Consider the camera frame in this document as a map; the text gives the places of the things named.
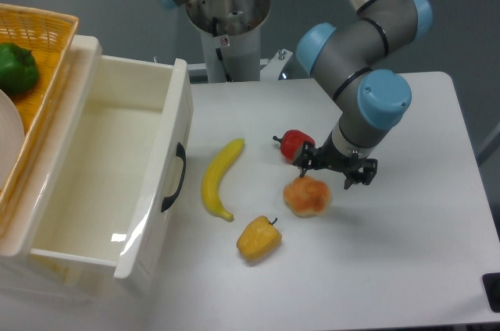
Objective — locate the white plastic drawer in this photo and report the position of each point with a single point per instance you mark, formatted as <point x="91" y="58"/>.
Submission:
<point x="104" y="212"/>

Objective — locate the round knotted bread roll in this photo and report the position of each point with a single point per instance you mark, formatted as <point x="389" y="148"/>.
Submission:
<point x="307" y="197"/>

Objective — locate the red bell pepper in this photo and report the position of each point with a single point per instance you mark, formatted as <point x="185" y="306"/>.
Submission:
<point x="291" y="141"/>

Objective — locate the black object at table edge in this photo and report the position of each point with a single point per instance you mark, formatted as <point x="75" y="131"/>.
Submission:
<point x="491" y="282"/>

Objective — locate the yellow woven basket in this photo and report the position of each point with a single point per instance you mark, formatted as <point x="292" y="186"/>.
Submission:
<point x="48" y="36"/>

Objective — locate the white plate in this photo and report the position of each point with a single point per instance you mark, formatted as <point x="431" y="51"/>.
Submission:
<point x="12" y="137"/>

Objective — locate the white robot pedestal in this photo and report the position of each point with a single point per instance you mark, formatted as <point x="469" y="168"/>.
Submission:
<point x="230" y="32"/>

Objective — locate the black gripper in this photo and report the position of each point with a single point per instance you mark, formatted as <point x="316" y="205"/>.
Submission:
<point x="309" y="157"/>

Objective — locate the black drawer handle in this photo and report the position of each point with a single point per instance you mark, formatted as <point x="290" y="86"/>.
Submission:
<point x="177" y="180"/>

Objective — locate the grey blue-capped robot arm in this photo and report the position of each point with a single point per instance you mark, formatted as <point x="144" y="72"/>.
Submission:
<point x="372" y="101"/>

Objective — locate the green bell pepper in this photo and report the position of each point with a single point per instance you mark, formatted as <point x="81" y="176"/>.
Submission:
<point x="19" y="71"/>

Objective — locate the yellow bell pepper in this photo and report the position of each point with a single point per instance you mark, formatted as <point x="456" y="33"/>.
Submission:
<point x="258" y="239"/>

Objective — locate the white drawer cabinet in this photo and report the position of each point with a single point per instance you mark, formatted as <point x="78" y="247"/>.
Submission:
<point x="19" y="270"/>

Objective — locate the yellow banana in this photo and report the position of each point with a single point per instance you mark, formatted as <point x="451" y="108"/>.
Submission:
<point x="213" y="176"/>

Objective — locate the metal mounting bracket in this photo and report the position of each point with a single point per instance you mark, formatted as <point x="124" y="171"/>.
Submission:
<point x="275" y="68"/>

